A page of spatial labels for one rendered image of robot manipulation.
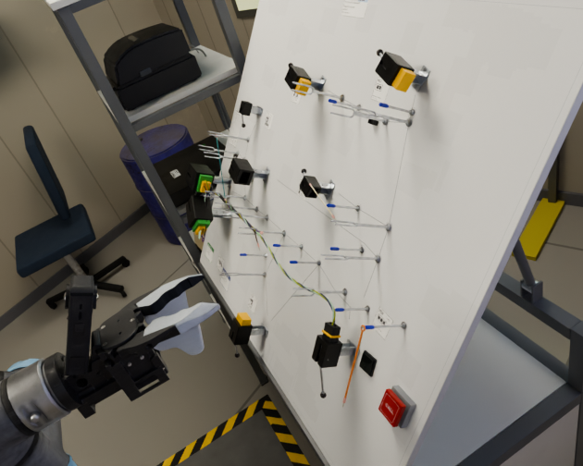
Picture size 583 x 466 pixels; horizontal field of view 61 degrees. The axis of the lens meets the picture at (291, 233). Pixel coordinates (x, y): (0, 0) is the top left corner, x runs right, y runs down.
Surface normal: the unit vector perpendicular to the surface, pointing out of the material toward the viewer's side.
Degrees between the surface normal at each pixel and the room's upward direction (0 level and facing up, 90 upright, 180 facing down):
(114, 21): 90
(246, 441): 0
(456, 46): 54
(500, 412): 0
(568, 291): 0
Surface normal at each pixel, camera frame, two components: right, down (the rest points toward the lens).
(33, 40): 0.75, 0.19
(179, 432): -0.29, -0.77
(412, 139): -0.86, -0.06
